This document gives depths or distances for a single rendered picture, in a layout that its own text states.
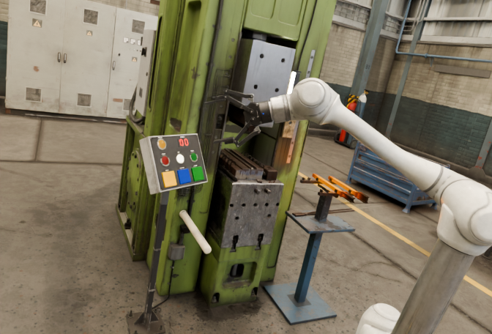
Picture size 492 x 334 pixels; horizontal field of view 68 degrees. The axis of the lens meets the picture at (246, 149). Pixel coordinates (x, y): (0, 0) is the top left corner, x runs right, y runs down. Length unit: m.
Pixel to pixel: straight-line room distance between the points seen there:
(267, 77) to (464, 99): 8.31
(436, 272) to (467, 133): 8.89
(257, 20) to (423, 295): 1.70
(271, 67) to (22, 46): 5.53
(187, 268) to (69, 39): 5.29
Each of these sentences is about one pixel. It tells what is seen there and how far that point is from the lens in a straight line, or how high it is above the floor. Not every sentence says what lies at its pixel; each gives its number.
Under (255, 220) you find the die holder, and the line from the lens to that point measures 2.43.
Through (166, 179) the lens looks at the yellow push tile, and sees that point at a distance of 1.85.
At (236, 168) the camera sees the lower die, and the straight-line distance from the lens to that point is 2.30.
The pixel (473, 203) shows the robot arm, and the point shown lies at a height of 1.40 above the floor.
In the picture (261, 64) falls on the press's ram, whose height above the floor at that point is 1.64.
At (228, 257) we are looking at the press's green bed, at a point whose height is 0.39.
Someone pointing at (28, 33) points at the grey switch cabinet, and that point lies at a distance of 7.20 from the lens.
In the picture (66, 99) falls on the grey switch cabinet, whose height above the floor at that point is 0.37.
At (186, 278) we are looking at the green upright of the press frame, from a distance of 2.71.
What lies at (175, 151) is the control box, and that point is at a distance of 1.93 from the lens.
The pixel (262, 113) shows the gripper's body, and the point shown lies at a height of 1.49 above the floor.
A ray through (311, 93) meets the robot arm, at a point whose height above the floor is 1.60.
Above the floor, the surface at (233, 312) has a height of 0.00.
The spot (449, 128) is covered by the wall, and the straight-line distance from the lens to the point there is 10.29.
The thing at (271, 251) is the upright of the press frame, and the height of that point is 0.27.
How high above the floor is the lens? 1.65
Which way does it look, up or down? 14 degrees down
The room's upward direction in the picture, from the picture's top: 11 degrees clockwise
